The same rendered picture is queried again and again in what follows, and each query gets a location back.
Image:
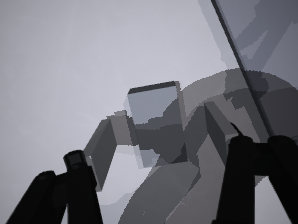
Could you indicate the grey metal mounting plate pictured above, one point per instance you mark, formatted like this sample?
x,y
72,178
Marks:
x,y
263,35

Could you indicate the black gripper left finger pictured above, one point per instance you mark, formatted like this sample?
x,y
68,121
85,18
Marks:
x,y
48,195

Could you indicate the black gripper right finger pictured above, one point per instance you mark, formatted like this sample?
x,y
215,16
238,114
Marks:
x,y
243,159

